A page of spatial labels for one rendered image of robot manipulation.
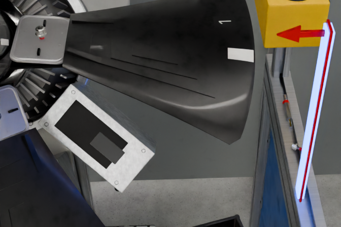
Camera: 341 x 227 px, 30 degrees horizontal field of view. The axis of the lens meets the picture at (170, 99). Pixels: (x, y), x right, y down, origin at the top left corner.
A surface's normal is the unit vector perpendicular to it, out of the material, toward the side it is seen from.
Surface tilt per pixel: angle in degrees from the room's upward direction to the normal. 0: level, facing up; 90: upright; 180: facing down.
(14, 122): 53
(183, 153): 90
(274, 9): 90
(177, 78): 19
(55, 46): 7
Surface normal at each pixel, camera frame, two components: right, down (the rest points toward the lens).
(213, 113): 0.19, -0.36
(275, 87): -0.03, -0.73
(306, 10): 0.02, 0.69
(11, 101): 0.72, -0.22
